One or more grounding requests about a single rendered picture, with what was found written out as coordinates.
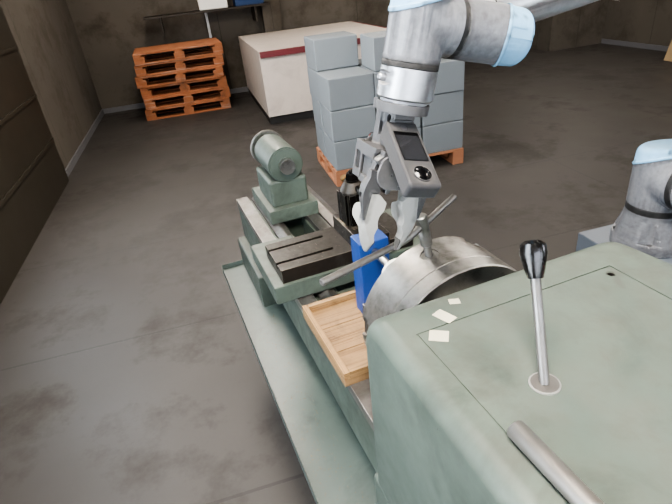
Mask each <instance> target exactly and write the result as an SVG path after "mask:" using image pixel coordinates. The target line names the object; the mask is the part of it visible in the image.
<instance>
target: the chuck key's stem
mask: <svg viewBox="0 0 672 504"><path fill-rule="evenodd" d="M415 224H416V226H419V227H421V228H422V231H421V232H420V233H419V234H418V237H419V241H420V245H421V247H423V248H424V252H425V256H424V257H428V258H431V257H432V256H433V255H434V254H433V252H432V248H431V245H432V244H433V242H432V237H431V232H430V228H429V223H428V218H427V214H425V213H420V216H419V218H418V219H417V220H416V223H415Z"/></svg>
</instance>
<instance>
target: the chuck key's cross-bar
mask: <svg viewBox="0 0 672 504"><path fill-rule="evenodd" d="M456 199H457V196H456V195H455V194H452V195H451V196H450V197H449V198H447V199H446V200H445V201H444V202H443V203H442V204H441V205H440V206H439V207H437V208H436V209H435V210H434V211H433V212H432V213H431V214H430V215H428V216H427V218H428V223H429V224H430V223H431V222H432V221H433V220H434V219H435V218H436V217H437V216H439V215H440V214H441V213H442V212H443V211H444V210H445V209H446V208H447V207H448V206H450V205H451V204H452V203H453V202H454V201H455V200H456ZM421 231H422V228H421V227H419V226H416V227H415V228H414V229H413V230H412V231H411V233H410V234H409V236H408V237H407V239H406V241H405V242H404V243H403V245H405V244H407V243H408V242H410V241H411V240H412V239H413V238H414V237H416V236H417V235H418V234H419V233H420V232H421ZM403 245H402V246H403ZM393 250H395V249H394V242H393V243H391V244H389V245H387V246H385V247H383V248H381V249H379V250H377V251H375V252H373V253H371V254H369V255H367V256H365V257H363V258H361V259H359V260H357V261H355V262H353V263H351V264H349V265H347V266H345V267H343V268H341V269H339V270H337V271H335V272H333V273H331V274H329V275H327V276H325V277H323V278H321V279H320V281H319V282H320V284H321V285H322V286H325V285H327V284H329V283H331V282H333V281H335V280H337V279H339V278H341V277H343V276H345V275H347V274H349V273H351V272H353V271H355V270H356V269H358V268H360V267H362V266H364V265H366V264H368V263H370V262H372V261H374V260H376V259H378V258H380V257H382V256H384V255H386V254H388V253H390V252H392V251H393Z"/></svg>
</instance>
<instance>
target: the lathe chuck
mask: <svg viewBox="0 0 672 504"><path fill-rule="evenodd" d="M432 242H433V244H432V245H431V248H432V250H435V251H437V252H438V254H439V255H438V256H437V257H436V258H434V259H432V260H422V259H421V258H420V255H421V254H422V253H423V252H424V248H423V247H421V245H420V244H418V245H416V246H414V247H412V248H411V249H409V250H407V251H406V252H404V253H403V254H402V255H400V256H399V257H398V258H396V259H395V260H394V261H393V262H392V263H391V264H390V265H389V266H388V267H387V268H386V269H385V270H384V271H383V273H382V274H381V275H380V277H379V278H378V279H377V281H376V282H375V284H374V286H373V287H372V289H371V291H370V293H369V295H368V297H367V300H366V303H365V306H364V310H363V315H362V318H363V319H364V320H365V319H366V320H367V324H368V325H369V326H368V329H369V327H370V325H371V324H372V323H373V322H374V321H375V320H377V319H379V318H381V317H384V316H387V315H390V314H393V313H394V312H395V310H396V309H397V307H398V305H399V304H400V303H401V301H402V300H403V299H404V297H405V296H406V295H407V294H408V293H409V292H410V291H411V290H412V288H414V287H415V286H416V285H417V284H418V283H419V282H420V281H421V280H422V279H424V278H425V277H426V276H428V275H429V274H430V273H432V272H433V271H435V270H437V269H438V268H440V267H442V266H444V265H446V264H448V263H451V262H453V261H456V260H459V259H463V258H467V257H474V256H485V257H492V258H496V259H498V260H500V259H499V258H497V257H496V256H494V255H493V254H491V253H490V252H488V251H487V250H486V249H484V248H483V247H481V246H480V245H478V244H477V243H475V244H471V243H470V242H466V241H465V239H464V238H462V237H454V236H447V237H439V238H434V239H432Z"/></svg>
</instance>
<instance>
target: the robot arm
mask: <svg viewBox="0 0 672 504"><path fill-rule="evenodd" d="M596 1H599V0H391V1H390V5H389V7H388V11H389V16H388V22H387V29H386V35H385V42H384V48H383V54H382V61H381V63H382V64H381V68H380V72H379V73H378V74H377V79H378V80H379V81H378V87H377V94H378V96H380V97H374V102H373V107H375V108H376V109H377V113H376V120H375V126H374V132H370V133H369V135H368V137H367V139H364V138H357V143H356V150H355V156H354V163H353V170H352V173H353V174H354V175H356V176H357V177H358V179H359V180H360V181H361V185H360V189H359V201H360V202H356V203H355V204H354V206H353V210H352V214H353V217H354V219H355V221H356V223H357V225H358V226H359V238H360V243H361V246H362V248H363V250H364V251H365V252H368V250H369V249H370V248H371V247H372V245H373V244H374V242H375V241H374V234H375V232H376V230H377V229H378V219H379V217H380V215H381V214H382V213H383V212H384V210H385V207H386V202H385V201H384V199H383V198H382V197H381V195H380V192H381V191H382V192H383V193H384V194H389V192H390V191H391V190H398V199H397V201H395V202H392V204H391V213H392V216H393V218H394V219H395V221H396V222H397V233H396V236H395V239H394V249H395V250H399V249H400V248H401V246H402V245H403V243H404V242H405V241H406V239H407V237H408V236H409V234H410V233H411V231H412V229H413V227H414V225H415V223H416V220H417V219H418V218H419V216H420V213H421V211H422V208H423V206H424V203H425V201H426V198H434V197H435V196H436V194H437V193H438V192H439V190H440V189H441V183H440V181H439V178H438V176H437V174H436V171H435V169H434V167H433V164H432V162H431V159H430V157H429V155H428V152H427V150H426V148H425V145H424V143H423V141H422V138H421V136H420V134H419V131H418V129H417V126H416V125H415V124H414V122H413V121H414V119H415V117H427V116H428V112H429V107H430V106H429V105H427V104H430V103H431V102H433V97H434V92H435V87H436V82H437V78H438V73H439V72H438V71H439V66H440V62H441V58H444V59H450V60H458V61H465V62H473V63H480V64H488V65H491V66H493V67H496V66H514V65H516V64H518V63H519V62H520V61H522V60H523V59H524V57H525V56H526V55H527V53H528V52H529V50H530V48H531V45H532V41H533V38H534V35H535V22H537V21H540V20H543V19H546V18H549V17H552V16H555V15H558V14H561V13H564V12H566V11H569V10H572V9H575V8H578V7H581V6H584V5H587V4H590V3H593V2H596ZM371 133H373V136H370V135H371ZM358 150H359V153H358ZM357 156H358V159H357ZM356 163H357V166H356ZM632 164H633V167H632V172H631V176H630V181H629V186H628V191H627V196H626V201H625V205H624V208H623V210H622V211H621V213H620V214H619V216H618V217H617V219H616V221H615V223H614V224H613V225H612V227H611V230H610V235H609V239H610V242H617V243H621V244H624V245H626V246H629V247H631V248H634V249H636V250H638V251H641V252H643V253H645V254H648V255H650V256H653V257H655V258H657V259H665V258H672V139H661V140H654V141H649V142H646V143H644V144H642V145H640V146H639V147H638V149H637V151H636V154H635V158H634V161H633V162H632Z"/></svg>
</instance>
